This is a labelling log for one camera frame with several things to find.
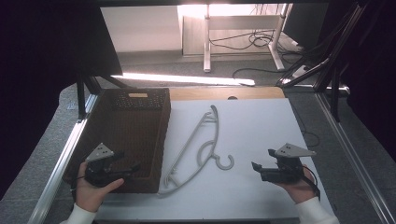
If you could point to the white table mat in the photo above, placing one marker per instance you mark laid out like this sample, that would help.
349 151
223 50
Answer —
255 124

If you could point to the brown woven basket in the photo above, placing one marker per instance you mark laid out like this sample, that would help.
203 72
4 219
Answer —
130 130

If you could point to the white-legged desk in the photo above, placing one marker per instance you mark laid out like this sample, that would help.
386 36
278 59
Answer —
207 46

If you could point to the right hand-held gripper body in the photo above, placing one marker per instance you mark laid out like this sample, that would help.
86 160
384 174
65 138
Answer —
285 172

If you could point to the white power strip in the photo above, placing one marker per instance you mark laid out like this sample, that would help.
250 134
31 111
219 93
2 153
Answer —
246 82

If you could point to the person's left hand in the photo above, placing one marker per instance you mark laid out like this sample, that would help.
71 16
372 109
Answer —
88 196

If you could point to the black metal stand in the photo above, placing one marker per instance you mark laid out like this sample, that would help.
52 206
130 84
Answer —
81 99
330 56

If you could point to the dark curtain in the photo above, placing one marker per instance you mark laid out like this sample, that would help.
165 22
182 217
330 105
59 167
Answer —
46 46
379 62

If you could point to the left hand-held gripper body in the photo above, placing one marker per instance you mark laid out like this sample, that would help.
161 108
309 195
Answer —
95 174

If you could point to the grey plastic clothes hanger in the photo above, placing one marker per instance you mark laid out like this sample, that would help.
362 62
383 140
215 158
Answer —
215 130

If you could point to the person's right hand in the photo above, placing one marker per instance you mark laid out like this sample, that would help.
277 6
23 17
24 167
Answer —
300 191

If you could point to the aluminium frame rail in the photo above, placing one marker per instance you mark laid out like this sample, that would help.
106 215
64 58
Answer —
351 149
62 161

